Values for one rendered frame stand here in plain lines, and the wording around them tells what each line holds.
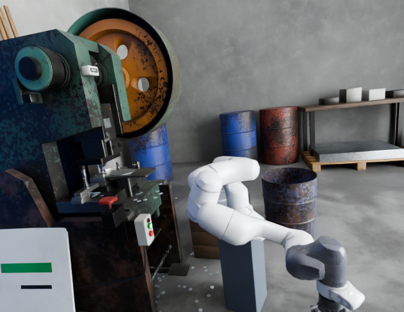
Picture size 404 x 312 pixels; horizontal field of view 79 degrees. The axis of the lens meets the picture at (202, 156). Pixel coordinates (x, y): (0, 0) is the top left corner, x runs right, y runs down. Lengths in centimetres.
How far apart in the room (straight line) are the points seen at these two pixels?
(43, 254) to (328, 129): 428
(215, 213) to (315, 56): 405
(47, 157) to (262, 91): 369
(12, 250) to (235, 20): 421
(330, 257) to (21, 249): 143
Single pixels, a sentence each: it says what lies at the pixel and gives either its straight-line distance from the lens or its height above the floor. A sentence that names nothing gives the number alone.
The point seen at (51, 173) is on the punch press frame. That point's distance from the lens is 149.
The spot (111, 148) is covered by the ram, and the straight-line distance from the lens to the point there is 141.
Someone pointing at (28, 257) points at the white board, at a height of 45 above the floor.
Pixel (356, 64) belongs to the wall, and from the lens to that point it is 481.
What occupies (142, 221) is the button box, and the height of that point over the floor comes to 62.
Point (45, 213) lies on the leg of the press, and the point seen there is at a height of 66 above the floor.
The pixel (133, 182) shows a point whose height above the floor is 72.
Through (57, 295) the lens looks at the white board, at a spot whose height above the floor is 25.
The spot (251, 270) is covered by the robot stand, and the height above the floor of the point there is 29.
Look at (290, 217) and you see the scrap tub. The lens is 197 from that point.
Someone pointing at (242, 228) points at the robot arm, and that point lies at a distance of 84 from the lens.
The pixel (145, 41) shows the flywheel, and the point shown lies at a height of 152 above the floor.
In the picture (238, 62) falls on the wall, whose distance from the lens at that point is 456.
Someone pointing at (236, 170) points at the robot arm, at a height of 80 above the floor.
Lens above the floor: 112
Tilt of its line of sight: 12 degrees down
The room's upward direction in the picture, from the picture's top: 7 degrees counter-clockwise
